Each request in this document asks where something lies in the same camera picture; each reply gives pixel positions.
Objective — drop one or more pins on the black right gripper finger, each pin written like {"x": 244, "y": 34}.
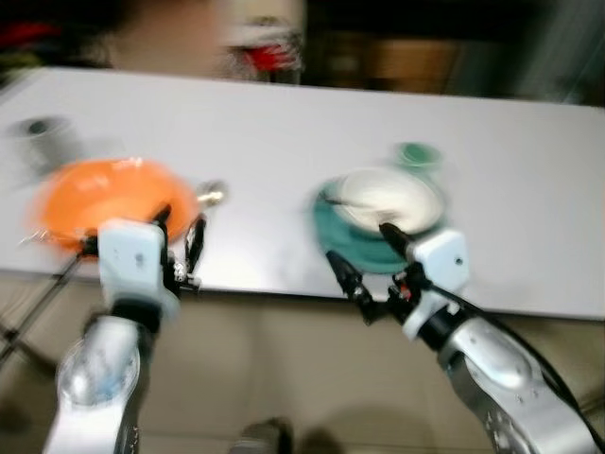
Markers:
{"x": 397, "y": 241}
{"x": 346, "y": 276}

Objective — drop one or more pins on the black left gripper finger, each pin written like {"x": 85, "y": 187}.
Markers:
{"x": 196, "y": 244}
{"x": 162, "y": 222}

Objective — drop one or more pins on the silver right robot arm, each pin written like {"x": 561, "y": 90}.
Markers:
{"x": 501, "y": 388}

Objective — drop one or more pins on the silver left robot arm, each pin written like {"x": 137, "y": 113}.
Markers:
{"x": 99, "y": 374}

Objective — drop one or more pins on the teal plate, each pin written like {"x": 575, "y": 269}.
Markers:
{"x": 340, "y": 236}

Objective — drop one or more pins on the white bowl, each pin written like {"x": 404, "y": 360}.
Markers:
{"x": 402, "y": 194}

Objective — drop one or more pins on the thin utensil in white bowl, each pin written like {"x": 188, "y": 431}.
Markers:
{"x": 364, "y": 203}

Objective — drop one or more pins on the metal spoon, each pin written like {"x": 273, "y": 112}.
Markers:
{"x": 212, "y": 195}

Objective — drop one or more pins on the orange bowl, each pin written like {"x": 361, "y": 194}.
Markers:
{"x": 109, "y": 194}

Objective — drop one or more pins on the small green cup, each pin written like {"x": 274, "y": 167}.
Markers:
{"x": 418, "y": 156}

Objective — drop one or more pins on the grey metal cup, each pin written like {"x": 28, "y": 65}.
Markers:
{"x": 47, "y": 142}

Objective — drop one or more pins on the black metal table leg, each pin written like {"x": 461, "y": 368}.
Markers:
{"x": 38, "y": 307}

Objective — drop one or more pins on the brown cardboard box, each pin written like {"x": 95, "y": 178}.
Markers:
{"x": 411, "y": 64}

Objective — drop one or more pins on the grey robot foot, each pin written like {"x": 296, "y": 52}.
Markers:
{"x": 263, "y": 437}

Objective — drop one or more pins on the beige blurred background object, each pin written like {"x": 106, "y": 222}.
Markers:
{"x": 165, "y": 38}

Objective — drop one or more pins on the red and white package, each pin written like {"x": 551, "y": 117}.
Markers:
{"x": 269, "y": 52}

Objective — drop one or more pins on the red background item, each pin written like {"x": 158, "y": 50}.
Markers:
{"x": 26, "y": 34}

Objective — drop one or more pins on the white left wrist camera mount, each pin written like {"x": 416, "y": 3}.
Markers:
{"x": 132, "y": 260}

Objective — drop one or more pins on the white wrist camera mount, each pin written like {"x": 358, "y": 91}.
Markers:
{"x": 132, "y": 260}
{"x": 441, "y": 270}

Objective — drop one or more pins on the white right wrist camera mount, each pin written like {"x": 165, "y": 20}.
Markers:
{"x": 441, "y": 270}

